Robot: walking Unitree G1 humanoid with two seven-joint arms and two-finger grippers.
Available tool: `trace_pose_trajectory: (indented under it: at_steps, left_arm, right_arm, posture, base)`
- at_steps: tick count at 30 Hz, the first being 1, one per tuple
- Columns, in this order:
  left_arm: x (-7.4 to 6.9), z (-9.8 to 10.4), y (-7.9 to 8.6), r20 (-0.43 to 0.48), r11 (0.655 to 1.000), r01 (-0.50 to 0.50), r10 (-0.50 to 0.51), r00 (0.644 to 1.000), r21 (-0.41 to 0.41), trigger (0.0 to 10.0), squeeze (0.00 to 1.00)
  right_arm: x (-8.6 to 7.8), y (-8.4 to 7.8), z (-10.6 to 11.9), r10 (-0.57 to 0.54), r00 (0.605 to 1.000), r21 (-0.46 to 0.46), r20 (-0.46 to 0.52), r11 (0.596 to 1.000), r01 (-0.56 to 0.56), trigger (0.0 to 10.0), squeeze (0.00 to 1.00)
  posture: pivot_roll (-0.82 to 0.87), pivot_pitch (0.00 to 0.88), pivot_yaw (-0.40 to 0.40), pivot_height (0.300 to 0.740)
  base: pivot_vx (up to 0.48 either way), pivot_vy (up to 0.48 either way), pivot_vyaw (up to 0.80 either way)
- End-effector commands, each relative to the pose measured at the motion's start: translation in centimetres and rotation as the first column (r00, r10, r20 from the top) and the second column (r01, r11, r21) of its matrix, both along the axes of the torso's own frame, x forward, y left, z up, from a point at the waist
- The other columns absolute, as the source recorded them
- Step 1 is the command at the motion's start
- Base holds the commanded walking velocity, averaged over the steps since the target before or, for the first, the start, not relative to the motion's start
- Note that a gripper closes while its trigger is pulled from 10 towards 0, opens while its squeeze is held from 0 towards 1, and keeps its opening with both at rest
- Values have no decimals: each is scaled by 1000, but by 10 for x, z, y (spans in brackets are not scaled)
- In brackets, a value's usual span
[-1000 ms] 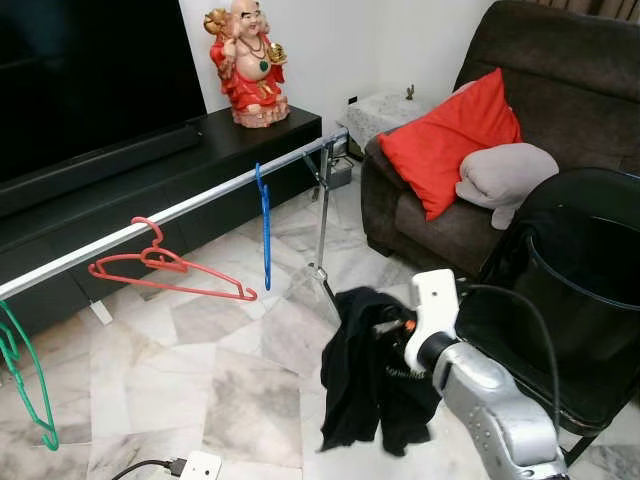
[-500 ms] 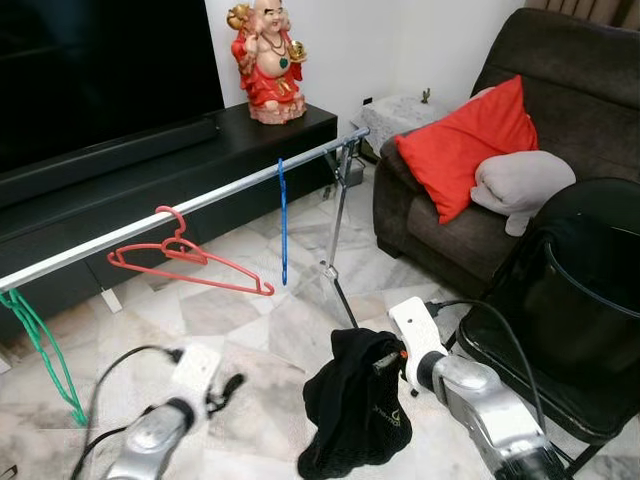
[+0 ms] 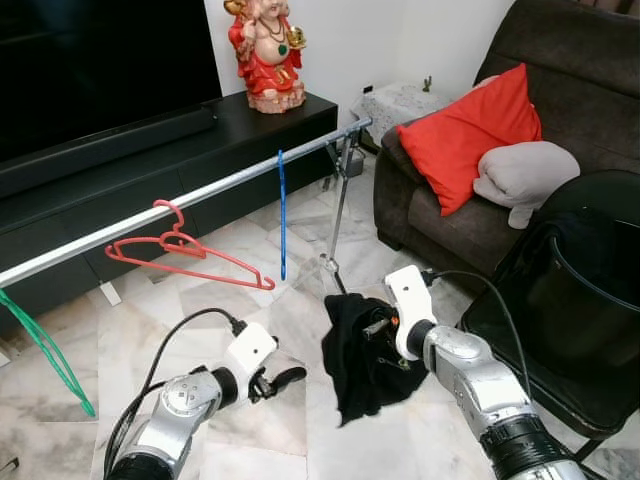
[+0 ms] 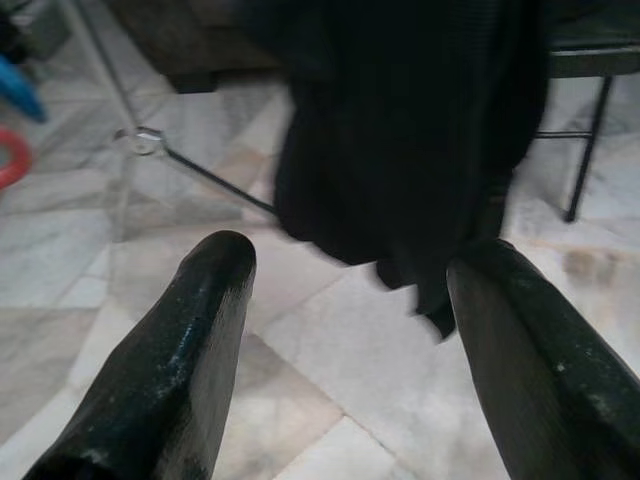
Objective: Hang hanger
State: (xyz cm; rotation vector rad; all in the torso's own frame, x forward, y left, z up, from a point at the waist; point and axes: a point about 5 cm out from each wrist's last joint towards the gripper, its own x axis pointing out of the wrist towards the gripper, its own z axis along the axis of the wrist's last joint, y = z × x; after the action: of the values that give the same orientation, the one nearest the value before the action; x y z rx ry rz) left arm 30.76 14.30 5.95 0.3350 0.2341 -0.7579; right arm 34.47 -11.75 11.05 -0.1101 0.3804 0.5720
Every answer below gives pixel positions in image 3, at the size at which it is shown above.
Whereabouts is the black shirt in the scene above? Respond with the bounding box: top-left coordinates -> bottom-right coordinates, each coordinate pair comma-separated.
322,293 -> 427,429

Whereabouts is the red plastic hanger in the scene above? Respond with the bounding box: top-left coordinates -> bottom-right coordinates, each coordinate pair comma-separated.
105,200 -> 277,292

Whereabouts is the green plastic hanger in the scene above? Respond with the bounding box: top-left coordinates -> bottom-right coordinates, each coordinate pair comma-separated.
0,290 -> 97,419

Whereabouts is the blue plastic hanger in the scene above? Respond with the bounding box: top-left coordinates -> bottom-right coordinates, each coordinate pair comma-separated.
276,149 -> 289,282

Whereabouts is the black metal chair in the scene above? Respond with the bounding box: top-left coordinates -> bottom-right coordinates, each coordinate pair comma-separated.
458,170 -> 640,463

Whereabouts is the metal clothes rack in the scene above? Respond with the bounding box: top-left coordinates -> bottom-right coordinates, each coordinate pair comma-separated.
0,117 -> 374,293

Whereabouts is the grey pillow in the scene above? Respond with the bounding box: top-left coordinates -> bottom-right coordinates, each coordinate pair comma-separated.
473,140 -> 582,230

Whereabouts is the red cushion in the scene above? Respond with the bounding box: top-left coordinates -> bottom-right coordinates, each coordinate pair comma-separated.
397,63 -> 544,218

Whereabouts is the black plastic bucket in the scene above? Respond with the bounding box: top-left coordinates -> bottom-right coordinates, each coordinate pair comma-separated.
520,205 -> 640,376

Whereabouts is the black TV cabinet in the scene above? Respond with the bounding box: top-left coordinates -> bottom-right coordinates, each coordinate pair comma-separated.
0,92 -> 340,337

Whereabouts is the lace covered side table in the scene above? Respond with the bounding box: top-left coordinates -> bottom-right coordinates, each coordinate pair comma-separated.
350,82 -> 452,152

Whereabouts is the black soundbar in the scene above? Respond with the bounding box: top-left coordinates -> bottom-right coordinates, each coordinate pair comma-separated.
0,105 -> 219,200

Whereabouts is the red laughing Buddha statue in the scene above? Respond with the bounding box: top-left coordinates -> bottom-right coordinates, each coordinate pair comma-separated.
225,0 -> 309,115

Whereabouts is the dark sofa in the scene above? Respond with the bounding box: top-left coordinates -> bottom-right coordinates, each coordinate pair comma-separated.
373,0 -> 640,282

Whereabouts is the black television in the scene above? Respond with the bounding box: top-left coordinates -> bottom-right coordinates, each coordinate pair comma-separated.
0,0 -> 224,162

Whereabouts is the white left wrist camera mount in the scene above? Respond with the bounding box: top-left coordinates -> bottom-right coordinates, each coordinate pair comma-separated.
225,322 -> 280,380

